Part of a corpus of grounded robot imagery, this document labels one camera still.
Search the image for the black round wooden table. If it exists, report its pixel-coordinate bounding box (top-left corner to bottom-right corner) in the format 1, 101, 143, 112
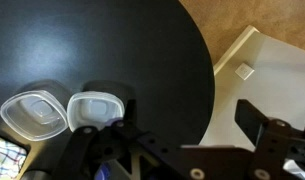
0, 0, 216, 180

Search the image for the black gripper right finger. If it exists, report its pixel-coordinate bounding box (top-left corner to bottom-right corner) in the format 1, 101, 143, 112
234, 99, 305, 180

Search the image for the clear plastic lunch box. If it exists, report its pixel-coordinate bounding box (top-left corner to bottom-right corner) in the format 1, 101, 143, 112
0, 89, 70, 143
65, 91, 126, 133

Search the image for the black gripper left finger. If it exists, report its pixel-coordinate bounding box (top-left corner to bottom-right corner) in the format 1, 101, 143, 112
51, 99, 150, 180

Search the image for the white wall outlet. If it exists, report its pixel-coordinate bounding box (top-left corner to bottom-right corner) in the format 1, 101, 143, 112
234, 61, 256, 81

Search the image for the metal utensil cup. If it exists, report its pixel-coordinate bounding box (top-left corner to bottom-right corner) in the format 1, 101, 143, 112
23, 169, 55, 180

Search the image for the white baseboard trim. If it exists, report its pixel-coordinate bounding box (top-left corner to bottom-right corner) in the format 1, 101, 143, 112
212, 24, 260, 76

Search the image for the checkered white cloth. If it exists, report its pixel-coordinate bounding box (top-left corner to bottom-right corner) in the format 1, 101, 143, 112
0, 133, 28, 180

